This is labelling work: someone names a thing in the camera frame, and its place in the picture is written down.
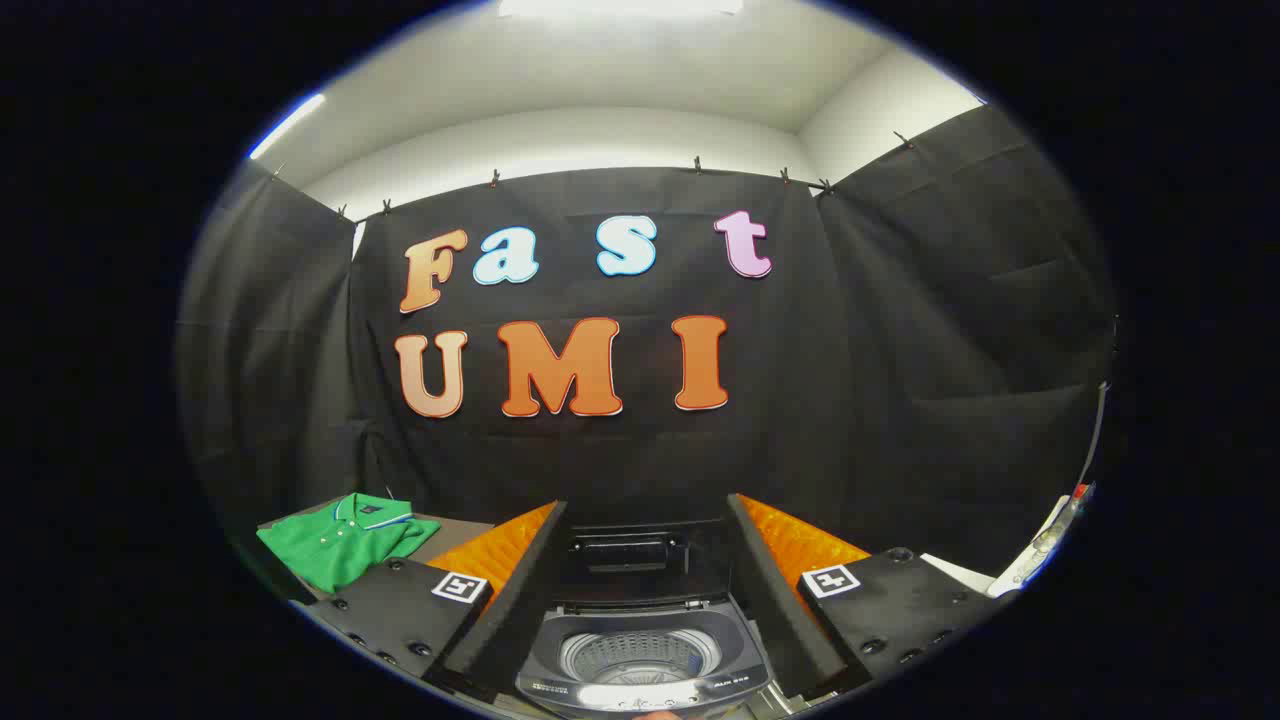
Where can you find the green polo shirt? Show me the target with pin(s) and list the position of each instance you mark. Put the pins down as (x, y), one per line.
(335, 550)

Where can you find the dark transparent washing machine lid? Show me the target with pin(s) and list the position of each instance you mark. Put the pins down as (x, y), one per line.
(630, 550)

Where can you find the grey washing machine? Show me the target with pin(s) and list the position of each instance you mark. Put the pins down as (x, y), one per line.
(640, 655)

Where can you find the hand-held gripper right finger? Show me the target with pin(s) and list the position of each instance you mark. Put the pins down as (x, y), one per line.
(775, 590)

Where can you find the grey cabinet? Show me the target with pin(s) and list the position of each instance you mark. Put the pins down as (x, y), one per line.
(455, 530)

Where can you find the white flat object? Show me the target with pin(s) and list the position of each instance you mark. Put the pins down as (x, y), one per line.
(1020, 575)

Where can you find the ceiling light strip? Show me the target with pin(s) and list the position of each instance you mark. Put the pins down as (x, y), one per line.
(288, 125)

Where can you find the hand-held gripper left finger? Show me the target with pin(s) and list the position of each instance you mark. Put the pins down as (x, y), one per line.
(520, 590)

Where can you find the ceiling light panel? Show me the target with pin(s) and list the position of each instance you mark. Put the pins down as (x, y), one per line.
(620, 6)

